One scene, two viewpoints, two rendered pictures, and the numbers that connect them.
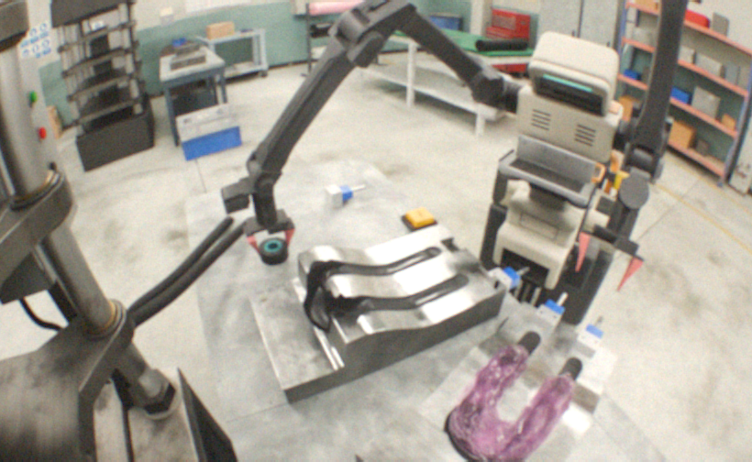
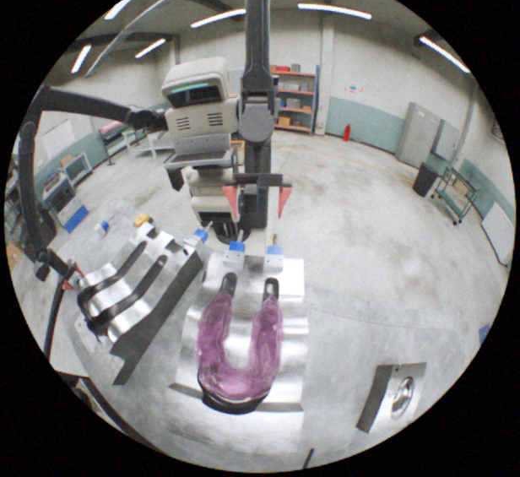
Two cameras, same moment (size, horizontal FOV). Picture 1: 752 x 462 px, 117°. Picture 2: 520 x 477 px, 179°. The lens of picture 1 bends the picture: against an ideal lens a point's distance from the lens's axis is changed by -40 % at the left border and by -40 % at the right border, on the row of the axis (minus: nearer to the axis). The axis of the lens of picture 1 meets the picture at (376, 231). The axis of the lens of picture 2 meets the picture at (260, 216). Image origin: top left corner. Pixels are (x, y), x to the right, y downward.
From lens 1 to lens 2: 0.42 m
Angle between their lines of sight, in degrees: 30
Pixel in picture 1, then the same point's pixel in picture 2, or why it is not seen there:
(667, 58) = (257, 14)
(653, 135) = (261, 77)
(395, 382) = (162, 349)
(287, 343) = (97, 352)
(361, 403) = (154, 371)
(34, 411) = not seen: outside the picture
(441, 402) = (188, 368)
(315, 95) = (23, 189)
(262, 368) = not seen: hidden behind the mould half
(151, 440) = not seen: outside the picture
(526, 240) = (208, 202)
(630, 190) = (251, 125)
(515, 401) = (238, 349)
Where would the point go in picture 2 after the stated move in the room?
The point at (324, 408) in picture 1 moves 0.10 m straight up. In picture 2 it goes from (139, 382) to (116, 382)
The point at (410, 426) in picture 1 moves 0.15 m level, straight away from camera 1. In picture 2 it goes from (176, 402) to (153, 337)
